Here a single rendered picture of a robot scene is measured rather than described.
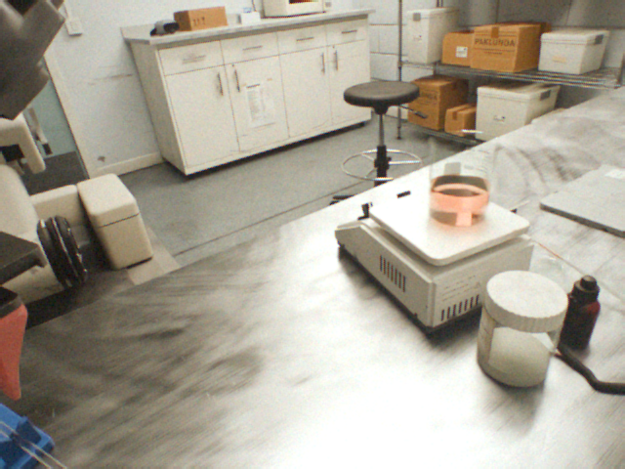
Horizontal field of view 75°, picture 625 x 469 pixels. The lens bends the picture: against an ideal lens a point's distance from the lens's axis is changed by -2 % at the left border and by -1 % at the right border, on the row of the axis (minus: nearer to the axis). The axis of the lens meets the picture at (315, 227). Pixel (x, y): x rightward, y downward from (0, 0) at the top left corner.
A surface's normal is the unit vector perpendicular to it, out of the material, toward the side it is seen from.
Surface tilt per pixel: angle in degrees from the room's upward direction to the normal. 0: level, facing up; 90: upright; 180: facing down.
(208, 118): 90
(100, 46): 90
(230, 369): 0
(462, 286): 90
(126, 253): 90
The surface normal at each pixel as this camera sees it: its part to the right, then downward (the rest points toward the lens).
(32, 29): 0.93, -0.17
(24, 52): 0.90, 0.01
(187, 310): -0.08, -0.86
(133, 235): 0.58, 0.36
